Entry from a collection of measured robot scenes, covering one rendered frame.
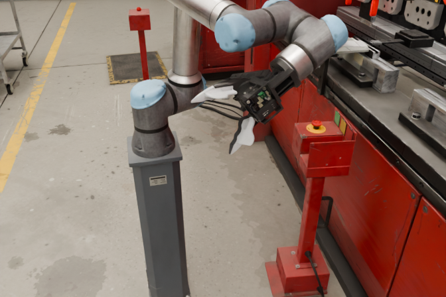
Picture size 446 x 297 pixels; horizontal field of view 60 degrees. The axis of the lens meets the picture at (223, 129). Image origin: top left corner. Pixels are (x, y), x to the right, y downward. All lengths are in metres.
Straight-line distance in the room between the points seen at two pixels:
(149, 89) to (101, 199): 1.29
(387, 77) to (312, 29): 0.81
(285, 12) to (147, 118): 0.60
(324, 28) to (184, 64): 0.56
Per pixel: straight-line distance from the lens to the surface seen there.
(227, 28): 0.78
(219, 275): 1.94
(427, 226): 1.29
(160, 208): 1.44
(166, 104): 1.26
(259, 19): 0.81
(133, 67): 4.29
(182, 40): 1.22
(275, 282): 1.92
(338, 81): 1.69
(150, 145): 1.30
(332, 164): 1.42
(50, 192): 2.59
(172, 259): 1.63
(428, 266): 1.34
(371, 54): 1.70
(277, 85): 0.76
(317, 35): 0.83
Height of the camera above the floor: 1.50
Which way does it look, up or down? 30 degrees down
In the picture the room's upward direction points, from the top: straight up
